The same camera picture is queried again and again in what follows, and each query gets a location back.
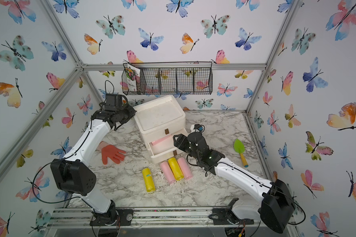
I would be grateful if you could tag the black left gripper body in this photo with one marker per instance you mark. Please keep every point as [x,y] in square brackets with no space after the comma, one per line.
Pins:
[126,114]

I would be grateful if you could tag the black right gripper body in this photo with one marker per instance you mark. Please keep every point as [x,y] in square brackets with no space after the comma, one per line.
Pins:
[198,160]

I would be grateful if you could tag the white drawer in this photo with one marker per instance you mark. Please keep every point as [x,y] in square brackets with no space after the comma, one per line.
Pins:
[159,131]
[164,150]

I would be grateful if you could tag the yellow trash bag roll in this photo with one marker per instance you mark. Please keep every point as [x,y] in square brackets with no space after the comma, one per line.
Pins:
[175,168]
[149,183]

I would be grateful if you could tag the pink trash bag roll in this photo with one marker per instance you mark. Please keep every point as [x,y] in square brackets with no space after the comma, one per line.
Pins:
[184,166]
[168,174]
[154,143]

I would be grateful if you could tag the white top drawer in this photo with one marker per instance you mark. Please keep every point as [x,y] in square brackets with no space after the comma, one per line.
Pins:
[159,131]

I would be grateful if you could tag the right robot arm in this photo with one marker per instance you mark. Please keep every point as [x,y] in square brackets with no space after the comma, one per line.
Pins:
[275,205]

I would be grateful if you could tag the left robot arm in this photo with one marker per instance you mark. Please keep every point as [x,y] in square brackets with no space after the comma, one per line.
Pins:
[72,173]

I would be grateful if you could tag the white three-drawer cabinet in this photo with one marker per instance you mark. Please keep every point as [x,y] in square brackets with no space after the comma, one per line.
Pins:
[158,111]

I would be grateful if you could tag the red work glove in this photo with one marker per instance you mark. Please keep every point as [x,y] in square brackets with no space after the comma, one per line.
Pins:
[111,152]

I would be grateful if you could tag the seed packet in basket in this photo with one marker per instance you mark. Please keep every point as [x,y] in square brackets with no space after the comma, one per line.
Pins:
[133,77]

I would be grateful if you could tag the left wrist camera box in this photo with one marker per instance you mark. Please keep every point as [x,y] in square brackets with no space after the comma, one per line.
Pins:
[113,101]

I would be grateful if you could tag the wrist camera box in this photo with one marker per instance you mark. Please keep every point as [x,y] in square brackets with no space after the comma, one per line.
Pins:
[197,128]
[113,101]

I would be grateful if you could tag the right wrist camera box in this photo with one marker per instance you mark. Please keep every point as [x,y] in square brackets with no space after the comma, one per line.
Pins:
[197,128]

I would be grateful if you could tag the black wire wall basket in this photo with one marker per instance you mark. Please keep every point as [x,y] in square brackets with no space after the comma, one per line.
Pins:
[169,78]

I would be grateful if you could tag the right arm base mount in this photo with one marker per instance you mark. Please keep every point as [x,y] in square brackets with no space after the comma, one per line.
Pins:
[225,216]

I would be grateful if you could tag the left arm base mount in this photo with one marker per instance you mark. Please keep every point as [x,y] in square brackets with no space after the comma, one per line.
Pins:
[114,216]

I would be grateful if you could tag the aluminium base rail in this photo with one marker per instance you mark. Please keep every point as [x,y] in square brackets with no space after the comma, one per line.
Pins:
[143,217]

